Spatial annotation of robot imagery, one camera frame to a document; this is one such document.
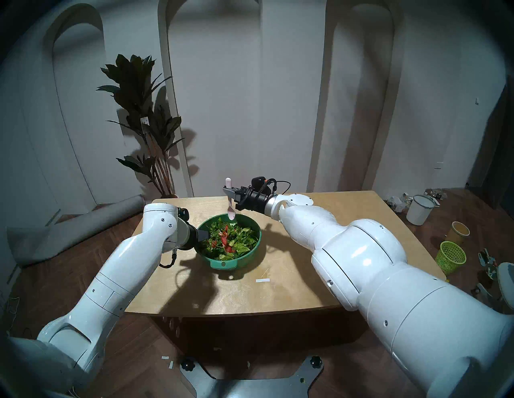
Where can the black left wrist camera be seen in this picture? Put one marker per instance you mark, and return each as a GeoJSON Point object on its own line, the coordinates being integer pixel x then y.
{"type": "Point", "coordinates": [182, 213]}

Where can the black base knob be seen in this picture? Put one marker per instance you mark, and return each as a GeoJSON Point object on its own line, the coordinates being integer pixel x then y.
{"type": "Point", "coordinates": [316, 361]}
{"type": "Point", "coordinates": [186, 364]}

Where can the white bucket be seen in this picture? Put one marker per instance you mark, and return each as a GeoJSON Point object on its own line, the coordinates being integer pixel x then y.
{"type": "Point", "coordinates": [419, 212]}

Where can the green salad bowl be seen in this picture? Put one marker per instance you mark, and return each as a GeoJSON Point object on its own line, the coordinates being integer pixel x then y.
{"type": "Point", "coordinates": [231, 264]}

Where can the chopped vegetable salad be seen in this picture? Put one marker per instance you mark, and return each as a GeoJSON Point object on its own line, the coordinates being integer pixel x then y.
{"type": "Point", "coordinates": [229, 240]}

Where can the pale pink plastic spoon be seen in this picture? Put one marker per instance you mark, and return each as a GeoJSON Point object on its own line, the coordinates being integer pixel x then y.
{"type": "Point", "coordinates": [231, 212]}

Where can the rolled grey mat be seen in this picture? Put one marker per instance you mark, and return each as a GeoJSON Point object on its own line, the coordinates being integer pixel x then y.
{"type": "Point", "coordinates": [68, 230]}

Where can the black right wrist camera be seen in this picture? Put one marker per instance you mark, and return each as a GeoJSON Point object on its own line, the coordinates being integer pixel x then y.
{"type": "Point", "coordinates": [259, 182]}

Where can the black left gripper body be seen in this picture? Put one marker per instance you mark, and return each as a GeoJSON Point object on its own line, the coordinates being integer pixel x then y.
{"type": "Point", "coordinates": [189, 236]}

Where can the dark clutter pile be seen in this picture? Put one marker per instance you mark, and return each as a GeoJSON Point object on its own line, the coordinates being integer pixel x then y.
{"type": "Point", "coordinates": [433, 194]}

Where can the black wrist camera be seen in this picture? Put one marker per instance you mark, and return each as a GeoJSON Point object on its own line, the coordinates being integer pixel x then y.
{"type": "Point", "coordinates": [182, 213]}
{"type": "Point", "coordinates": [259, 182]}

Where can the green mesh basket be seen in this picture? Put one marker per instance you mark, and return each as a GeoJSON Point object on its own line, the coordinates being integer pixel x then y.
{"type": "Point", "coordinates": [450, 256]}

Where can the pale clutter pile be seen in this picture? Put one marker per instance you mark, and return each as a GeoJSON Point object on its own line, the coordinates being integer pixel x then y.
{"type": "Point", "coordinates": [397, 202]}

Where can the white office chair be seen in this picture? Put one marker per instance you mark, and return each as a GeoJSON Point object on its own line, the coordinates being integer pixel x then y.
{"type": "Point", "coordinates": [506, 285]}

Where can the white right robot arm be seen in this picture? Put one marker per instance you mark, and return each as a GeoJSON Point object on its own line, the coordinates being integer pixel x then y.
{"type": "Point", "coordinates": [401, 289]}

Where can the tall dark green plant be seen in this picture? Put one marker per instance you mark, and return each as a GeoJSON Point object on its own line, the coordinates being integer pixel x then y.
{"type": "Point", "coordinates": [134, 88]}

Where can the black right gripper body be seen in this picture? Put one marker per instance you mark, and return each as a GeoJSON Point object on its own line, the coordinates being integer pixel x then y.
{"type": "Point", "coordinates": [253, 199]}

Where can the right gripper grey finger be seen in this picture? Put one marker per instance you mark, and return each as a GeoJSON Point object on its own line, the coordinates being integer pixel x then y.
{"type": "Point", "coordinates": [233, 189]}
{"type": "Point", "coordinates": [233, 195]}

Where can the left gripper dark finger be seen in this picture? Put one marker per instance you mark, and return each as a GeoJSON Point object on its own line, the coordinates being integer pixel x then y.
{"type": "Point", "coordinates": [203, 235]}

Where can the tan paper cup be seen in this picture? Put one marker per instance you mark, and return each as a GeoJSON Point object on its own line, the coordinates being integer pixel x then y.
{"type": "Point", "coordinates": [458, 232]}

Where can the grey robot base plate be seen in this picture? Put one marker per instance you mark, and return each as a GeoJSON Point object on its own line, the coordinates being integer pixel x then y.
{"type": "Point", "coordinates": [249, 387]}

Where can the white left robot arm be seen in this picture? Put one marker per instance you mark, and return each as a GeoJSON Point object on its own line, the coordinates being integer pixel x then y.
{"type": "Point", "coordinates": [112, 289]}

